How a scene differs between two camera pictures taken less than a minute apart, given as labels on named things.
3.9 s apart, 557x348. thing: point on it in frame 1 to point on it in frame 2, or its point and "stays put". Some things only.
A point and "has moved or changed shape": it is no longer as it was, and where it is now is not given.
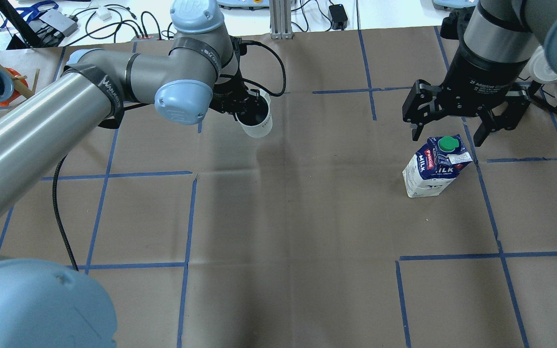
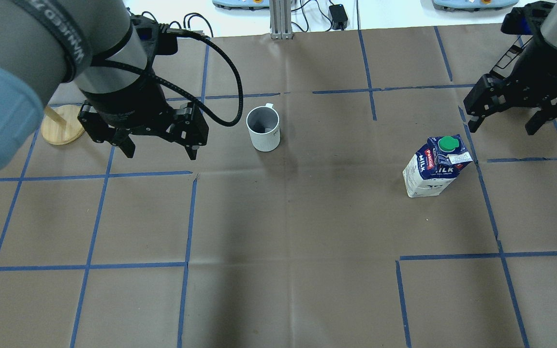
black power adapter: (339, 16) stays put
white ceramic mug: (259, 130) has moved or changed shape
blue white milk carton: (435, 166) stays put
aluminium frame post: (280, 19) stays put
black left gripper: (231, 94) to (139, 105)
